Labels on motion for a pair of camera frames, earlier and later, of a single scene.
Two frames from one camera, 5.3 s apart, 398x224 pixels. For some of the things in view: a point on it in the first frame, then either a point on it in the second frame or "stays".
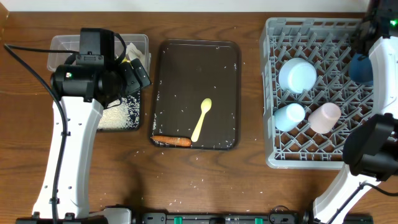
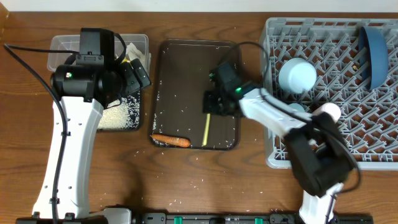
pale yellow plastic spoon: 206,105 → 206,130
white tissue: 132,53 stays
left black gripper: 134,81 stays
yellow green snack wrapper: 125,60 stays
